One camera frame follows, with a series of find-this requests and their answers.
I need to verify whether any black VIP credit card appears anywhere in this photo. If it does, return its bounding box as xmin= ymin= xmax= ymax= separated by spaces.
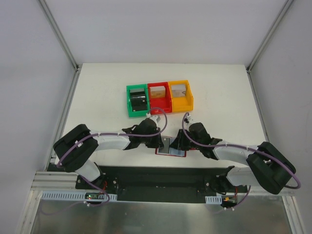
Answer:
xmin=158 ymin=136 xmax=171 ymax=154

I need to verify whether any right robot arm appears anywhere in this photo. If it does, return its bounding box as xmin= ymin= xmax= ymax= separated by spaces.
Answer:
xmin=170 ymin=122 xmax=296 ymax=195

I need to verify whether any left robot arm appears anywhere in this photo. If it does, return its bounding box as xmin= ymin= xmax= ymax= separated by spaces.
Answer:
xmin=53 ymin=116 xmax=164 ymax=190

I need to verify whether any black card in green bin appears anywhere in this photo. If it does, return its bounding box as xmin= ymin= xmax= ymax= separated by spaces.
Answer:
xmin=129 ymin=88 xmax=147 ymax=112

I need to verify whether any red plastic bin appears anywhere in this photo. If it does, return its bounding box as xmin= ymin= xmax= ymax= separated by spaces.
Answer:
xmin=147 ymin=82 xmax=172 ymax=113

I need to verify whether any green plastic bin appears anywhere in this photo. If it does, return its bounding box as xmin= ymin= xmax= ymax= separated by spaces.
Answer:
xmin=126 ymin=84 xmax=150 ymax=118

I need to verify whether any yellow plastic bin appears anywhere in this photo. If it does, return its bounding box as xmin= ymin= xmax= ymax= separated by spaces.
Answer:
xmin=168 ymin=80 xmax=194 ymax=113

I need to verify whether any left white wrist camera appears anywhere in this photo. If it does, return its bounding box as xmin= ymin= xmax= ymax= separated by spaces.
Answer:
xmin=146 ymin=113 xmax=161 ymax=124

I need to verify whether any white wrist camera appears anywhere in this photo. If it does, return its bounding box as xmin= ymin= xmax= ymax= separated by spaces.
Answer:
xmin=184 ymin=115 xmax=194 ymax=125
xmin=146 ymin=113 xmax=161 ymax=124

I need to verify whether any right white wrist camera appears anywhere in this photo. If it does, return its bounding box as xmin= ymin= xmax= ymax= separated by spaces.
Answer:
xmin=184 ymin=115 xmax=194 ymax=125

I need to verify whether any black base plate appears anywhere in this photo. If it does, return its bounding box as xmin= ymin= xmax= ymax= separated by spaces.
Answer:
xmin=47 ymin=163 xmax=249 ymax=203

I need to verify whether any right white cable duct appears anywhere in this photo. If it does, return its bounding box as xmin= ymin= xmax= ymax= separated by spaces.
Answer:
xmin=205 ymin=195 xmax=222 ymax=205

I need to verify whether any white cable duct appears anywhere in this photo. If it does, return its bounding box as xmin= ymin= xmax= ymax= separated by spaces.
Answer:
xmin=41 ymin=191 xmax=117 ymax=202
xmin=205 ymin=195 xmax=222 ymax=205

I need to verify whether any left aluminium frame post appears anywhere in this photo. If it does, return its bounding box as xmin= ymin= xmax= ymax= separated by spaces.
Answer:
xmin=37 ymin=0 xmax=79 ymax=71

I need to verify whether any aluminium frame post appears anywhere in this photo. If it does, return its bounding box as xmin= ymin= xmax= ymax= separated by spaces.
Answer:
xmin=37 ymin=0 xmax=79 ymax=71
xmin=246 ymin=0 xmax=295 ymax=74

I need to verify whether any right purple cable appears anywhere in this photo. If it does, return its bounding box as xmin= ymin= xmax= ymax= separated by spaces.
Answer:
xmin=182 ymin=112 xmax=301 ymax=190

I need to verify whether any left white cable duct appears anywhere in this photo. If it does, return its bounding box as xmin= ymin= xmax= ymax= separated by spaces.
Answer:
xmin=41 ymin=191 xmax=117 ymax=202

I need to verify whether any right aluminium frame post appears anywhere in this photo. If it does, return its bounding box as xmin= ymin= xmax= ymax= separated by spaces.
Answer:
xmin=246 ymin=0 xmax=295 ymax=74

